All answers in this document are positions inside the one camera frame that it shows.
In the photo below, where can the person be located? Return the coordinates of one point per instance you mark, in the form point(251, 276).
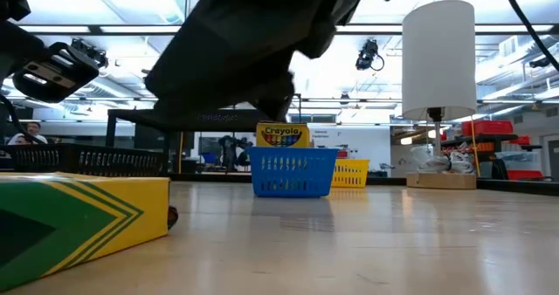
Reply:
point(32, 129)

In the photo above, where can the yellow plastic basket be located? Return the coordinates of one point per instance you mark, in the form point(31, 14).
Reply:
point(354, 173)

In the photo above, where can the black distant robot arm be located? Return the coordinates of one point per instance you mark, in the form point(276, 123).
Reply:
point(231, 153)

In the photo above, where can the blue plastic basket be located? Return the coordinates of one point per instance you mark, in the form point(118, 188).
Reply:
point(292, 173)

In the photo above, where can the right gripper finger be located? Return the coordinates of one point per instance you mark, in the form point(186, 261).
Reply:
point(279, 98)

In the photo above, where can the Crayola crayon box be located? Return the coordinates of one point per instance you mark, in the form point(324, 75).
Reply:
point(283, 134)
point(87, 216)

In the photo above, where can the black mesh desk riser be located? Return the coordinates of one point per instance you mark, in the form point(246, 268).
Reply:
point(126, 119)

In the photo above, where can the white shade table lamp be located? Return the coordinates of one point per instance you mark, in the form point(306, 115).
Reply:
point(439, 59)

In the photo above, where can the black plastic basket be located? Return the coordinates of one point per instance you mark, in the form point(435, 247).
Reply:
point(87, 159)

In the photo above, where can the bin rack red grey bins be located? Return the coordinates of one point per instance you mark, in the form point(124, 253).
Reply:
point(487, 128)

